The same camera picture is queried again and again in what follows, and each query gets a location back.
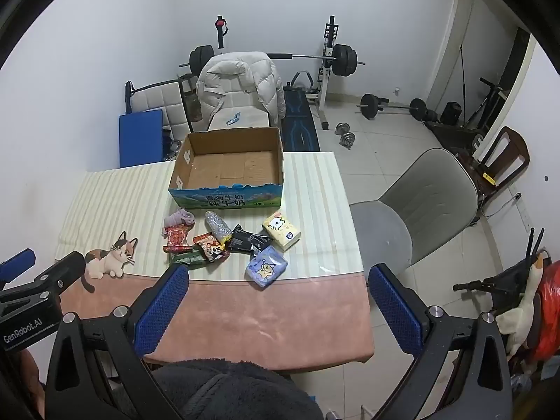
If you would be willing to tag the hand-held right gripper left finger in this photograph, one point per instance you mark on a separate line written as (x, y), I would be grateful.
(162, 310)

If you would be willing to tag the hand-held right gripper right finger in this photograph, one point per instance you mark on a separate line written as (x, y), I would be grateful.
(396, 310)

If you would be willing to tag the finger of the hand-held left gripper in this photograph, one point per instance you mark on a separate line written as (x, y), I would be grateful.
(63, 267)
(17, 264)

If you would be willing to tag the green snack packet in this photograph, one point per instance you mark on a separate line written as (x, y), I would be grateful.
(186, 257)

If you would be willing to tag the red snack packet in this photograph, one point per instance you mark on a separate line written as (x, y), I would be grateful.
(177, 238)

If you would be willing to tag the orange panda snack packet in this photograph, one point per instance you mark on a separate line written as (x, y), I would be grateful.
(211, 245)

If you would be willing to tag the silver foil packet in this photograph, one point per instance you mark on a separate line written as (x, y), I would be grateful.
(217, 225)

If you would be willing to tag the black snack packet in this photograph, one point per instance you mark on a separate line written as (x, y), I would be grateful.
(247, 240)

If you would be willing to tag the blue tissue pack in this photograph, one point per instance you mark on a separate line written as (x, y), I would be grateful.
(267, 267)

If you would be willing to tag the yellow tissue pack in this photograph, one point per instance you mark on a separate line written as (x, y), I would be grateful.
(282, 229)

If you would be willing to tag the cardboard box with blue print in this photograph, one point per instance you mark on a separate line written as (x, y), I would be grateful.
(227, 170)

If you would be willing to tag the calico cat figure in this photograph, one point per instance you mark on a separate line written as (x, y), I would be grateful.
(109, 258)

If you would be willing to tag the pink table mat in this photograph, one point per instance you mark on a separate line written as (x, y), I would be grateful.
(262, 315)

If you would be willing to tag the person's dark fleece clothing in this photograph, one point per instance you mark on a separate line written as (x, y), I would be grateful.
(236, 393)

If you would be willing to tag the grey office chair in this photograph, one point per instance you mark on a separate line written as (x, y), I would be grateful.
(428, 201)

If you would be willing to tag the white goose plush toy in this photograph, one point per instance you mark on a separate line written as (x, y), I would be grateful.
(523, 302)

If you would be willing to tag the blue foam pad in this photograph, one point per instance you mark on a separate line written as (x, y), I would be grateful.
(140, 138)

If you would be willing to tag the red bag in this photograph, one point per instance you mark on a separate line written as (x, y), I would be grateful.
(549, 310)

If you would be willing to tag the black antenna device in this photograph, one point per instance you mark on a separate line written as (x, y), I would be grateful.
(536, 240)

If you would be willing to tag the dark wooden platform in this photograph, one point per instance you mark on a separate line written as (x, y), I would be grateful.
(455, 135)

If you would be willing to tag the white padded chair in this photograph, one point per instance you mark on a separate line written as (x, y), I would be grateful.
(240, 118)
(162, 100)

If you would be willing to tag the dark wooden chair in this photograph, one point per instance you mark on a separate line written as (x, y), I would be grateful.
(509, 148)

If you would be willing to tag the small blue packet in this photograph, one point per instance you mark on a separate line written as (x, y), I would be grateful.
(233, 119)

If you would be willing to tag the black speaker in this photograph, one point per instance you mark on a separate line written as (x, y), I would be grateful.
(450, 113)

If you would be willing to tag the barbell with small plates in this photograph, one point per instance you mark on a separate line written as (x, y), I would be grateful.
(372, 106)

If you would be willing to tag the black and blue bench pad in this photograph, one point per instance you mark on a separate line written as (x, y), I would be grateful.
(299, 122)

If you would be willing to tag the black exercise equipment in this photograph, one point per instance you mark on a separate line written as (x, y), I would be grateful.
(481, 100)

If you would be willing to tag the white weight rack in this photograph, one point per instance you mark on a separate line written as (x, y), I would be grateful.
(327, 78)

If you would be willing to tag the white puffer jacket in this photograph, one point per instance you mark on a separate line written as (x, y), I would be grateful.
(249, 78)

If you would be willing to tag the barbell with black plates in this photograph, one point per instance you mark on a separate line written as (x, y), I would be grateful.
(345, 59)

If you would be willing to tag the black folding frame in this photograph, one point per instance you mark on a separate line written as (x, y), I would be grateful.
(490, 286)

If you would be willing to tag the white door frame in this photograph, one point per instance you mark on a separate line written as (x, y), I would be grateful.
(450, 30)

